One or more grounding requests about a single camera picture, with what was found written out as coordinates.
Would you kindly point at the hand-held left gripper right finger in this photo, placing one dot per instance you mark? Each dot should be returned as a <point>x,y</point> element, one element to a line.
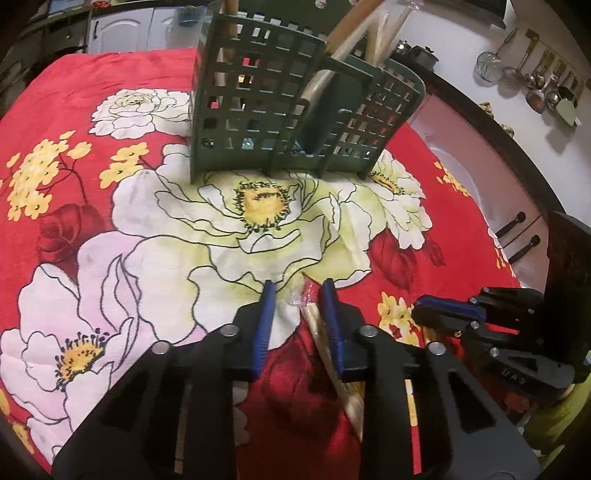
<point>330,333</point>

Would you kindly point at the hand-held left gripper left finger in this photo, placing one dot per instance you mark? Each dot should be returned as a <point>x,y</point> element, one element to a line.
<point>263,333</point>

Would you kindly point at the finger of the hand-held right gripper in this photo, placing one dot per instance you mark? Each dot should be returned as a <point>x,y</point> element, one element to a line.
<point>521,360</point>
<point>448,310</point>

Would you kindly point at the wooden chopsticks pair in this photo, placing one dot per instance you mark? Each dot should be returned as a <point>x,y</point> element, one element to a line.
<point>318,323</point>
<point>385,32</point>

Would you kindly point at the dark green utensil basket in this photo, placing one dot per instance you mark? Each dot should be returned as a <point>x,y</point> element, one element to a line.
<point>258,92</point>

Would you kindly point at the person's right forearm green sleeve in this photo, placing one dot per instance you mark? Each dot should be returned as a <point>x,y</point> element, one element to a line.
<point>561,420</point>

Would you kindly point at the row of hanging metal utensils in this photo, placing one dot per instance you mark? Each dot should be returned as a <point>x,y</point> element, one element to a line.
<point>538,83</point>

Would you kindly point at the red floral tablecloth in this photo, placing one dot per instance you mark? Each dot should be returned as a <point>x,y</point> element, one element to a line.
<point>138,221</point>

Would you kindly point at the cream spatula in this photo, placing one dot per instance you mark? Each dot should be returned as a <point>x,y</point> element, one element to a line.
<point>318,97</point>

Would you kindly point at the small metal pot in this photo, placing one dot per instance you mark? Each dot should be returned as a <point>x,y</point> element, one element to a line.
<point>418,54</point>

